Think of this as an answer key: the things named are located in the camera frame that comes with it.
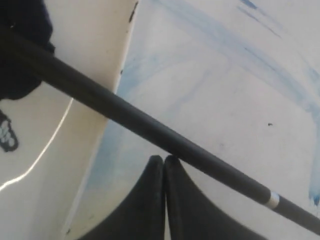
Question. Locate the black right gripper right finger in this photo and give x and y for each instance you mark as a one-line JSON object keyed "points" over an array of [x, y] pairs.
{"points": [[191, 215]]}

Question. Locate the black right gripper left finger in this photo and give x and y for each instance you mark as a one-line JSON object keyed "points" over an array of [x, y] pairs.
{"points": [[141, 215]]}

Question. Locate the black paintbrush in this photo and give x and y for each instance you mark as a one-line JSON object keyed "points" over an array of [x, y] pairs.
{"points": [[83, 89]]}

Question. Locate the white square paint plate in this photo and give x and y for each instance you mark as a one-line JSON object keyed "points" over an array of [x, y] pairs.
{"points": [[47, 138]]}

